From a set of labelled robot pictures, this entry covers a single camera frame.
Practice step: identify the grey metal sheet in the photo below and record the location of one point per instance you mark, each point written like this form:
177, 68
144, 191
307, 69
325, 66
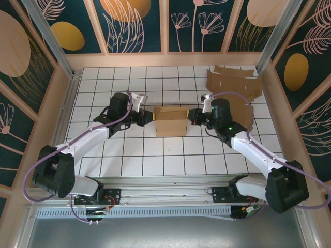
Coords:
165, 232

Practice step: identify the brown cardboard box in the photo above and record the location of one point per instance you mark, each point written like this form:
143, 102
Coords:
232, 82
170, 126

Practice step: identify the aluminium base frame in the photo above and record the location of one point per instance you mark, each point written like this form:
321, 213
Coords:
165, 193

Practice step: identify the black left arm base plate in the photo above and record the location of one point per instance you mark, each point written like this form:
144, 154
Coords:
115, 193

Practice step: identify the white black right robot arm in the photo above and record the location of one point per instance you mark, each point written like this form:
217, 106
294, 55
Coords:
256, 152

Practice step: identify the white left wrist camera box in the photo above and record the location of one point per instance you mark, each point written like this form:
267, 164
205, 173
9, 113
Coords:
138, 100

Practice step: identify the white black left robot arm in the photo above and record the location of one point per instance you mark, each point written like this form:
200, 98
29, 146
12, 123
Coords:
82, 139

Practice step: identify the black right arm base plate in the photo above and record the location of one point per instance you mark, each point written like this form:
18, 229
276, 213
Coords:
219, 192

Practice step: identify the small circuit board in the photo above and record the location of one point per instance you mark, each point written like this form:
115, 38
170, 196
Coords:
248, 210
97, 213

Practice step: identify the aluminium corner post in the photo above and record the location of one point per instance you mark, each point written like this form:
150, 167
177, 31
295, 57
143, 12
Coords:
55, 49
276, 38

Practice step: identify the aluminium side rail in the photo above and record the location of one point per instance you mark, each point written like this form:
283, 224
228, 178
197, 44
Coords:
71, 95

